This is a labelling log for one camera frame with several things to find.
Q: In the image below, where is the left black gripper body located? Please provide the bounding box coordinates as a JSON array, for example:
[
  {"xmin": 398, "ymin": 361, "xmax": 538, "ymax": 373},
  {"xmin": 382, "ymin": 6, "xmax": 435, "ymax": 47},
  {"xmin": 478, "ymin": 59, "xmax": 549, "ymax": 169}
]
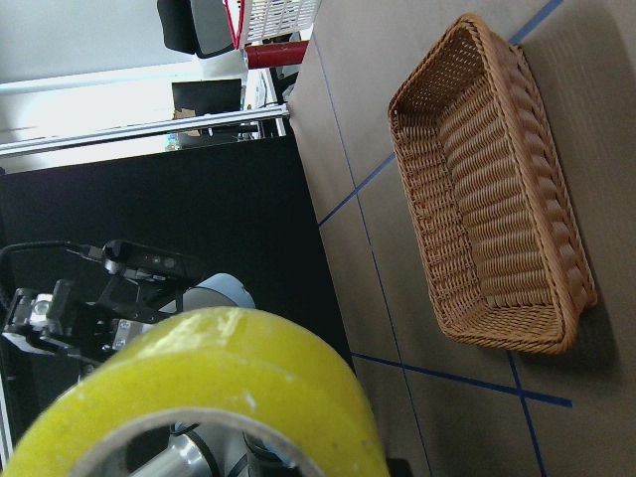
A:
[{"xmin": 71, "ymin": 277, "xmax": 186, "ymax": 366}]

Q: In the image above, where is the white plastic crate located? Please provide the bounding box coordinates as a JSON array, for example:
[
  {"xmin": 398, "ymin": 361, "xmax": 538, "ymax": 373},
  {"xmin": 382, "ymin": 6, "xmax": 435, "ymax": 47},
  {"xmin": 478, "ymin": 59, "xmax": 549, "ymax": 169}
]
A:
[{"xmin": 222, "ymin": 0, "xmax": 321, "ymax": 49}]

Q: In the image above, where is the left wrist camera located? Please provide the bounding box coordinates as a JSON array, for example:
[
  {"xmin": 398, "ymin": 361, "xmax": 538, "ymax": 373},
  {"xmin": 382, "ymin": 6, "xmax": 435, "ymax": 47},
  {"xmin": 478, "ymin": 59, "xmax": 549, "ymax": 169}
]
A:
[{"xmin": 102, "ymin": 239, "xmax": 205, "ymax": 285}]

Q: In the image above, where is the aluminium frame post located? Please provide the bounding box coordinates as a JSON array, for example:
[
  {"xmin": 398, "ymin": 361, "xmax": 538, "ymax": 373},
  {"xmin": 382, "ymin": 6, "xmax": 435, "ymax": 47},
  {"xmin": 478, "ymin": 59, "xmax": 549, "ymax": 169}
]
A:
[{"xmin": 1, "ymin": 104, "xmax": 290, "ymax": 159}]

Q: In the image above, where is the brown wicker basket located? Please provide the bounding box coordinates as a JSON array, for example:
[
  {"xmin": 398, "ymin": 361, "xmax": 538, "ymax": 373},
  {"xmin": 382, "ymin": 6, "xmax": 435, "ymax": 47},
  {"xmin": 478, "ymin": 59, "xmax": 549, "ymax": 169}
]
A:
[{"xmin": 388, "ymin": 14, "xmax": 597, "ymax": 355}]

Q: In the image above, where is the yellow tape roll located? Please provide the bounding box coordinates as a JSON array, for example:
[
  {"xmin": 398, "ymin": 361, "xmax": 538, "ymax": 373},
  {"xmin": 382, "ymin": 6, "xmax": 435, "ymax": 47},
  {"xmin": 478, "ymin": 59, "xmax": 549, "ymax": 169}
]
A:
[{"xmin": 3, "ymin": 307, "xmax": 389, "ymax": 476}]

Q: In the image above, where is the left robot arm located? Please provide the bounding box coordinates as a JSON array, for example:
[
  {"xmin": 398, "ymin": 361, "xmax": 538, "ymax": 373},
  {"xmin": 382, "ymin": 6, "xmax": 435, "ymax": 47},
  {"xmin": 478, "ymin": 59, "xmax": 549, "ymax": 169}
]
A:
[{"xmin": 4, "ymin": 307, "xmax": 323, "ymax": 476}]

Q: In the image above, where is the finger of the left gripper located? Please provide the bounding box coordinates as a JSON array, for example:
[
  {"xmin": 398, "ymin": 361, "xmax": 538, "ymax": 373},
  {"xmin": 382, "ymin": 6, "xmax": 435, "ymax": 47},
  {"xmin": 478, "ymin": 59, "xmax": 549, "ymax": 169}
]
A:
[
  {"xmin": 2, "ymin": 325, "xmax": 82, "ymax": 360},
  {"xmin": 3, "ymin": 279, "xmax": 75, "ymax": 336}
]

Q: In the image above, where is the red cylinder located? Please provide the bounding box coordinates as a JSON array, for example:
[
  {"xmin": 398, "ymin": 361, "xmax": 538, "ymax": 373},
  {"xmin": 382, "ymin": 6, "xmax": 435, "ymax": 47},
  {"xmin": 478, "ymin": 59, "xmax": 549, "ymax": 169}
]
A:
[{"xmin": 244, "ymin": 41, "xmax": 309, "ymax": 70}]

